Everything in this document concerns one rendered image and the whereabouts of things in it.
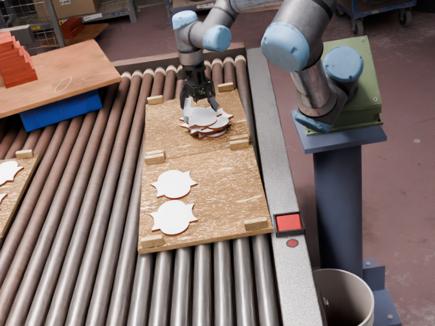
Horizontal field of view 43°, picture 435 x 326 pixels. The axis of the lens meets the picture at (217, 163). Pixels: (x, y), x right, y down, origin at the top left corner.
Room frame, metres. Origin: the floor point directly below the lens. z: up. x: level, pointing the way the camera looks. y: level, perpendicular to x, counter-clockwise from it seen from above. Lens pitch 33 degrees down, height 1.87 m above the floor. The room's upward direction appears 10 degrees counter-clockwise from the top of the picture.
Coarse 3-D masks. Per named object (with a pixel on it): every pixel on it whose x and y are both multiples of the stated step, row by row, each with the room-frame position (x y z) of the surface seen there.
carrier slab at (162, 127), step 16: (224, 96) 1.85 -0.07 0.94; (160, 112) 1.82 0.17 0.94; (176, 112) 1.80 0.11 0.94; (240, 112) 1.71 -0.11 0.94; (160, 128) 1.70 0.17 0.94; (176, 128) 1.68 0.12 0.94; (240, 128) 1.60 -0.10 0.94; (160, 144) 1.59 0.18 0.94; (176, 144) 1.58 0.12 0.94; (192, 144) 1.56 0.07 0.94; (208, 144) 1.54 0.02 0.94; (224, 144) 1.52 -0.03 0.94; (144, 160) 1.51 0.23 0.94
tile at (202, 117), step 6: (192, 108) 1.71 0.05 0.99; (198, 108) 1.70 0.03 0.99; (204, 108) 1.69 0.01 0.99; (210, 108) 1.69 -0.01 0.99; (192, 114) 1.66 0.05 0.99; (198, 114) 1.66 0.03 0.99; (204, 114) 1.65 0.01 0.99; (210, 114) 1.64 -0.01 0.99; (216, 114) 1.63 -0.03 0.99; (180, 120) 1.65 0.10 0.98; (192, 120) 1.62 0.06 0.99; (198, 120) 1.62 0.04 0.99; (204, 120) 1.61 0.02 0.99; (210, 120) 1.60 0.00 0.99; (216, 120) 1.60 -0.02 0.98; (192, 126) 1.59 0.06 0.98; (198, 126) 1.59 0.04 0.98; (204, 126) 1.58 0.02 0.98
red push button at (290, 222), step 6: (282, 216) 1.13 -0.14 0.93; (288, 216) 1.12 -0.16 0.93; (294, 216) 1.12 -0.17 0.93; (282, 222) 1.10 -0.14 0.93; (288, 222) 1.10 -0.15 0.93; (294, 222) 1.10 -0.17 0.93; (300, 222) 1.09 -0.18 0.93; (282, 228) 1.08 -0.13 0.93; (288, 228) 1.08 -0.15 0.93; (294, 228) 1.07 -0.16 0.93
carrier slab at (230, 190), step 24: (144, 168) 1.47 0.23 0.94; (168, 168) 1.44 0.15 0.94; (192, 168) 1.42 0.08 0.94; (216, 168) 1.39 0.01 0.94; (240, 168) 1.37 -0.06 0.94; (144, 192) 1.34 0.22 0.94; (192, 192) 1.29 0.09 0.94; (216, 192) 1.27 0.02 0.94; (240, 192) 1.25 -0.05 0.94; (144, 216) 1.22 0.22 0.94; (216, 216) 1.17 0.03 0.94; (240, 216) 1.15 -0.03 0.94; (264, 216) 1.13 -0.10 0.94; (168, 240) 1.11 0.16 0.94; (192, 240) 1.09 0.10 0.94; (216, 240) 1.08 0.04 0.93
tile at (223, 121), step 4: (220, 112) 1.66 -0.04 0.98; (224, 112) 1.66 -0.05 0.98; (220, 116) 1.63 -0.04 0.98; (224, 116) 1.63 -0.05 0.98; (228, 116) 1.62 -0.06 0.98; (232, 116) 1.62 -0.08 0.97; (220, 120) 1.61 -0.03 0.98; (224, 120) 1.60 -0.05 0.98; (228, 120) 1.60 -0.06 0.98; (216, 124) 1.58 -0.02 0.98; (220, 124) 1.58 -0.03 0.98; (224, 124) 1.58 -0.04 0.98; (228, 124) 1.58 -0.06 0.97; (204, 128) 1.58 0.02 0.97; (208, 128) 1.58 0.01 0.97; (212, 128) 1.57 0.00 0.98; (216, 128) 1.56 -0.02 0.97; (220, 128) 1.56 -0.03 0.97
